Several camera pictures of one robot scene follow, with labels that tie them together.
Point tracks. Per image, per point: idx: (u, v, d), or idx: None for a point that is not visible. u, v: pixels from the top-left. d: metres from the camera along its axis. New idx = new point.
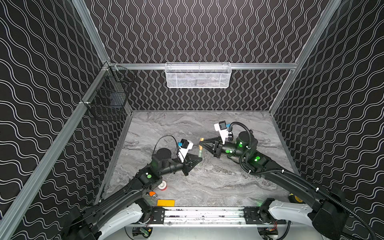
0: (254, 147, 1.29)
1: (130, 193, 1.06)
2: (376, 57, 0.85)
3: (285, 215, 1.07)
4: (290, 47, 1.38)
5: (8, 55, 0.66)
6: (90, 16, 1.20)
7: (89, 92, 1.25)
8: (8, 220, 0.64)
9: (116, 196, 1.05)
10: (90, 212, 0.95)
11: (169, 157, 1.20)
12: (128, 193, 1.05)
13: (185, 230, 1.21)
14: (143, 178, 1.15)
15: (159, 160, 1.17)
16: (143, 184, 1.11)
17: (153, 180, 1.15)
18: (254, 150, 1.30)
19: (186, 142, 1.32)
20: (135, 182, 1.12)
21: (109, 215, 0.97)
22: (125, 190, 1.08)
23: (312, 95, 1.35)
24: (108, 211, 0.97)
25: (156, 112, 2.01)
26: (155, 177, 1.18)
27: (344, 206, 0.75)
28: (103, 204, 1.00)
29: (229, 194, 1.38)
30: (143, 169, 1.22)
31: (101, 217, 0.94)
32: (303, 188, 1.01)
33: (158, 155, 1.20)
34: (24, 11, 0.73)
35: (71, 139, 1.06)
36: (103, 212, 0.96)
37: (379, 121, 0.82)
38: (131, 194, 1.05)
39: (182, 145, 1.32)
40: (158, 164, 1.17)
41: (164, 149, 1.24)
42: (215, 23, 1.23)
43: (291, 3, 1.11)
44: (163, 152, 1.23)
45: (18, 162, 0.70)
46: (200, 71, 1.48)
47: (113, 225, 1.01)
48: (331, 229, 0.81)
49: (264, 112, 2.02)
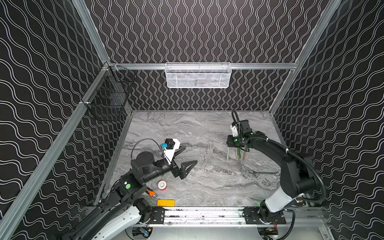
0: (249, 127, 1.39)
1: (107, 210, 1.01)
2: (376, 57, 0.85)
3: (275, 202, 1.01)
4: (290, 47, 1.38)
5: (8, 56, 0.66)
6: (90, 16, 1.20)
7: (89, 92, 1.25)
8: (8, 219, 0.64)
9: (89, 216, 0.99)
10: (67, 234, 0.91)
11: (150, 163, 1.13)
12: (105, 211, 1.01)
13: (185, 230, 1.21)
14: (122, 188, 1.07)
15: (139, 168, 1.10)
16: (121, 199, 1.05)
17: (134, 189, 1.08)
18: (249, 128, 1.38)
19: (172, 142, 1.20)
20: (112, 196, 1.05)
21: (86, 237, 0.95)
22: (101, 207, 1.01)
23: (312, 95, 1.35)
24: (84, 234, 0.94)
25: (156, 112, 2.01)
26: (137, 185, 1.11)
27: (307, 163, 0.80)
28: (79, 226, 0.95)
29: (229, 194, 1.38)
30: (126, 175, 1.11)
31: None
32: (275, 151, 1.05)
33: (137, 161, 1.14)
34: (24, 11, 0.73)
35: (71, 139, 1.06)
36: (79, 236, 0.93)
37: (379, 121, 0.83)
38: (107, 212, 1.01)
39: (166, 147, 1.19)
40: (138, 171, 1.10)
41: (145, 154, 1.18)
42: (215, 24, 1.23)
43: (291, 3, 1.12)
44: (144, 157, 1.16)
45: (18, 162, 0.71)
46: (200, 71, 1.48)
47: (106, 235, 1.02)
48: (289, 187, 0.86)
49: (264, 112, 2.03)
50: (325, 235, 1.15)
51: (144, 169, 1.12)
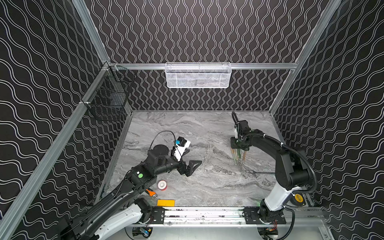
0: (248, 127, 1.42)
1: (119, 197, 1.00)
2: (375, 57, 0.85)
3: (273, 199, 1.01)
4: (290, 47, 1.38)
5: (8, 56, 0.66)
6: (90, 16, 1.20)
7: (89, 92, 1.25)
8: (8, 219, 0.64)
9: (102, 202, 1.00)
10: (77, 221, 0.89)
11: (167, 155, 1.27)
12: (117, 197, 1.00)
13: (185, 230, 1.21)
14: (134, 178, 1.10)
15: (155, 157, 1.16)
16: (134, 186, 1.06)
17: (145, 179, 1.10)
18: (248, 128, 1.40)
19: (184, 140, 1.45)
20: (126, 184, 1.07)
21: (97, 223, 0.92)
22: (114, 194, 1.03)
23: (312, 95, 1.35)
24: (96, 219, 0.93)
25: (156, 112, 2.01)
26: (148, 176, 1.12)
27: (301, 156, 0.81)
28: (92, 211, 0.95)
29: (230, 194, 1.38)
30: (137, 166, 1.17)
31: (88, 226, 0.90)
32: (270, 144, 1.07)
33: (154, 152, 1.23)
34: (24, 11, 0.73)
35: (71, 139, 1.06)
36: (91, 221, 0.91)
37: (379, 121, 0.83)
38: (120, 197, 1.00)
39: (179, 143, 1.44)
40: (154, 161, 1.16)
41: (162, 146, 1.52)
42: (215, 24, 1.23)
43: (291, 3, 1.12)
44: (161, 148, 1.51)
45: (18, 162, 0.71)
46: (200, 71, 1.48)
47: (111, 227, 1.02)
48: (282, 179, 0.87)
49: (264, 112, 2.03)
50: (325, 235, 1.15)
51: (159, 159, 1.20)
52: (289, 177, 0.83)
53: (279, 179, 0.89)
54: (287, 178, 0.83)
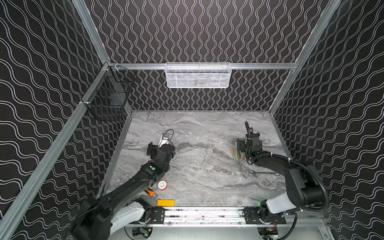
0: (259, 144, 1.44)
1: (139, 181, 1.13)
2: (376, 57, 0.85)
3: (278, 205, 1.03)
4: (290, 47, 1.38)
5: (8, 56, 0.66)
6: (90, 16, 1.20)
7: (89, 92, 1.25)
8: (7, 220, 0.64)
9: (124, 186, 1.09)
10: (105, 199, 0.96)
11: (172, 148, 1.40)
12: (137, 181, 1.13)
13: (185, 230, 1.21)
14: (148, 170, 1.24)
15: (164, 152, 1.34)
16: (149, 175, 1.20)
17: (157, 171, 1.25)
18: (259, 146, 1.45)
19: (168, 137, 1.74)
20: (142, 174, 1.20)
21: (123, 201, 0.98)
22: (134, 180, 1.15)
23: (312, 95, 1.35)
24: (122, 196, 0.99)
25: (156, 112, 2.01)
26: (158, 169, 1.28)
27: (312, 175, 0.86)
28: (116, 192, 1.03)
29: (230, 194, 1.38)
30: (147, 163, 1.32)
31: (117, 202, 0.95)
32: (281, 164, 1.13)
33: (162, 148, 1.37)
34: (24, 11, 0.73)
35: (71, 139, 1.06)
36: (118, 198, 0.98)
37: (379, 121, 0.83)
38: (140, 182, 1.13)
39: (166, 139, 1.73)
40: (162, 155, 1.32)
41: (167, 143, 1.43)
42: (215, 24, 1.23)
43: (291, 3, 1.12)
44: (167, 146, 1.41)
45: (18, 162, 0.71)
46: (200, 71, 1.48)
47: (121, 217, 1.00)
48: (295, 198, 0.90)
49: (264, 112, 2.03)
50: (325, 235, 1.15)
51: (167, 154, 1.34)
52: (302, 196, 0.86)
53: (292, 197, 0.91)
54: (301, 197, 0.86)
